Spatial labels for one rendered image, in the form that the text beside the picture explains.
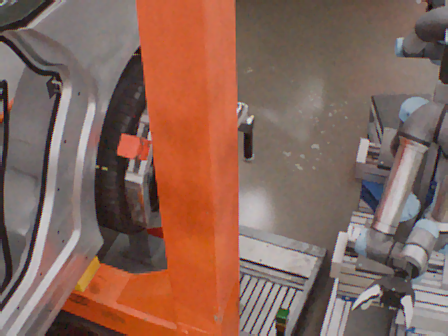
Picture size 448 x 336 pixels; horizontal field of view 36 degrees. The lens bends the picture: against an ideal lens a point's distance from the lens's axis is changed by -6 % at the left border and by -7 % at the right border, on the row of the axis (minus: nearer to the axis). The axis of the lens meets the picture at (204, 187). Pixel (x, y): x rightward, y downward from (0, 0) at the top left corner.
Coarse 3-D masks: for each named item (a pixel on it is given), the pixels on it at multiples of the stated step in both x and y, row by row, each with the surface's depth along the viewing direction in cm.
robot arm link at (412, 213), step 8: (408, 200) 220; (416, 200) 219; (408, 208) 218; (416, 208) 217; (424, 208) 219; (408, 216) 216; (416, 216) 217; (400, 224) 218; (408, 224) 218; (400, 232) 220; (408, 232) 218; (400, 240) 224
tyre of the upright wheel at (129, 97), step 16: (128, 64) 253; (128, 80) 246; (112, 96) 243; (128, 96) 242; (144, 96) 245; (112, 112) 240; (128, 112) 239; (112, 128) 239; (128, 128) 241; (112, 144) 239; (96, 160) 241; (112, 160) 239; (96, 176) 243; (112, 176) 241; (96, 192) 246; (112, 192) 244; (96, 208) 252; (112, 208) 248; (112, 224) 257; (128, 224) 262
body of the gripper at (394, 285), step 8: (416, 264) 178; (416, 272) 179; (384, 280) 176; (392, 280) 175; (400, 280) 175; (408, 280) 174; (384, 288) 176; (392, 288) 174; (400, 288) 173; (408, 288) 173; (384, 296) 177; (392, 296) 175; (400, 296) 173; (384, 304) 178; (392, 304) 177
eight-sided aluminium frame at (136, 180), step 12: (144, 120) 242; (144, 132) 244; (132, 168) 243; (144, 168) 242; (132, 180) 243; (144, 180) 243; (132, 192) 248; (144, 192) 247; (132, 204) 252; (144, 204) 249; (132, 216) 257; (144, 216) 254; (156, 216) 265
